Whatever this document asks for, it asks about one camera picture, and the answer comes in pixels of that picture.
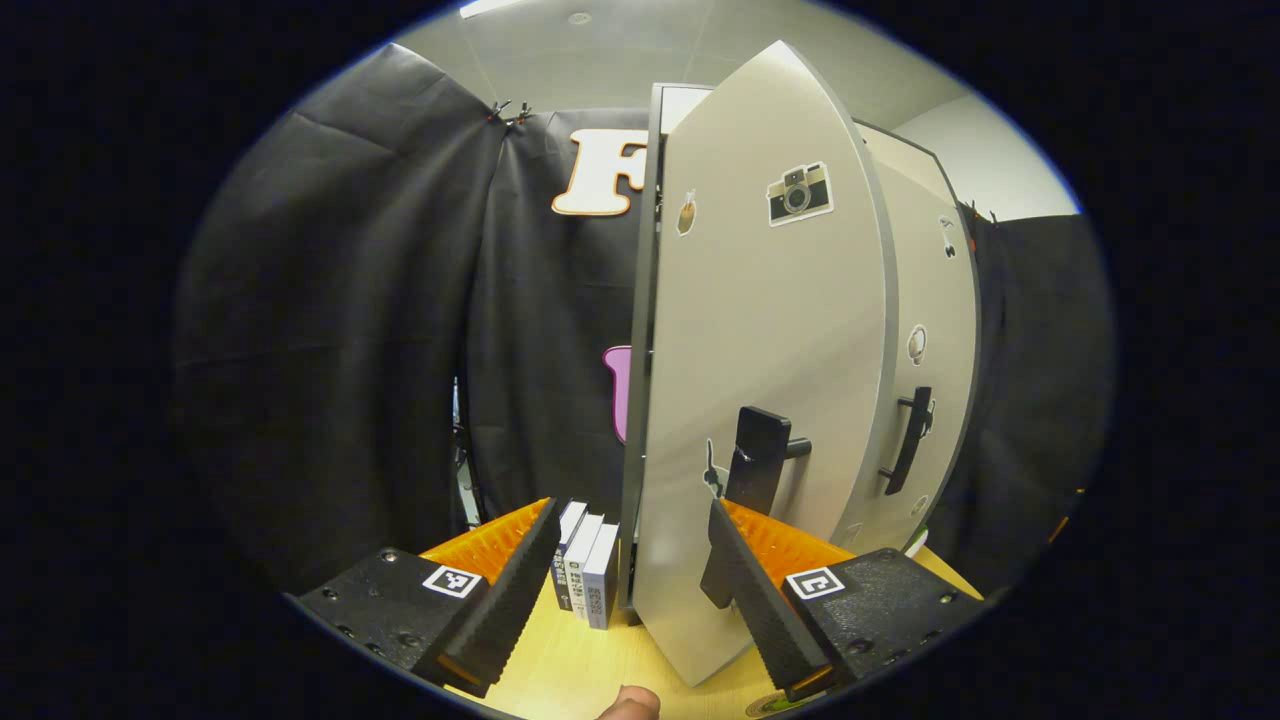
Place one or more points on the grey cabinet door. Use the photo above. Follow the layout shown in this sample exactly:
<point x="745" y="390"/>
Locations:
<point x="935" y="290"/>
<point x="760" y="320"/>

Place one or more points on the round brown coaster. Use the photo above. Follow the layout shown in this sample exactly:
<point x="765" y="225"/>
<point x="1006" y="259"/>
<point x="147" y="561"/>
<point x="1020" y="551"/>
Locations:
<point x="770" y="706"/>

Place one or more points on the ceiling light strip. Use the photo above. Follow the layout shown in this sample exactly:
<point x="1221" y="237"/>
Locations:
<point x="492" y="7"/>

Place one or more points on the black backdrop cloth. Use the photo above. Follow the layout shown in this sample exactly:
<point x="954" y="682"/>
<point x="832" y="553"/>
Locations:
<point x="330" y="300"/>

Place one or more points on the small green white object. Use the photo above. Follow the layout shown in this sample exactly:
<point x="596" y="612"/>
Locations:
<point x="917" y="543"/>

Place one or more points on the metal backdrop clamp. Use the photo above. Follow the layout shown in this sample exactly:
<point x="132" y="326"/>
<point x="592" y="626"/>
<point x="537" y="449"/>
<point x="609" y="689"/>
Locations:
<point x="523" y="111"/>
<point x="500" y="111"/>

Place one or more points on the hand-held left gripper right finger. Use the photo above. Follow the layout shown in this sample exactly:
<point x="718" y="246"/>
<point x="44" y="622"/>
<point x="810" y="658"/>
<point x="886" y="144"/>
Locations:
<point x="765" y="610"/>

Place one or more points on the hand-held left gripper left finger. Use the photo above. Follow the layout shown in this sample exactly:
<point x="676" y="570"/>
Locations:
<point x="510" y="600"/>

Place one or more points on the grey white cabinet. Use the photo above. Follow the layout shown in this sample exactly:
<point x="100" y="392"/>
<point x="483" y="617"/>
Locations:
<point x="636" y="420"/>

